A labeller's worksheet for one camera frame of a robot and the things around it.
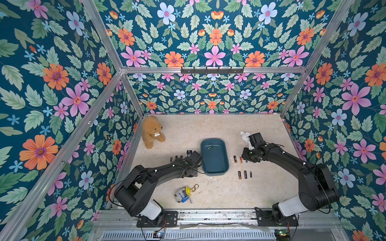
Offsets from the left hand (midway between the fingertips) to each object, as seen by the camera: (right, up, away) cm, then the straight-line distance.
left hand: (194, 171), depth 90 cm
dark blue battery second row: (+31, -1, -2) cm, 31 cm away
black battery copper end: (-9, +8, +5) cm, 13 cm away
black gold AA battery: (+26, +6, +4) cm, 27 cm away
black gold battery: (-12, +8, +5) cm, 15 cm away
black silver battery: (+34, -1, -2) cm, 34 cm away
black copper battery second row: (+27, -2, -2) cm, 28 cm away
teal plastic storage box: (+13, +8, +5) cm, 16 cm away
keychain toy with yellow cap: (-5, -9, -13) cm, 16 cm away
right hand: (+31, +9, +1) cm, 32 cm away
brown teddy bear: (-26, +26, 0) cm, 37 cm away
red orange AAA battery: (+30, +6, +3) cm, 30 cm away
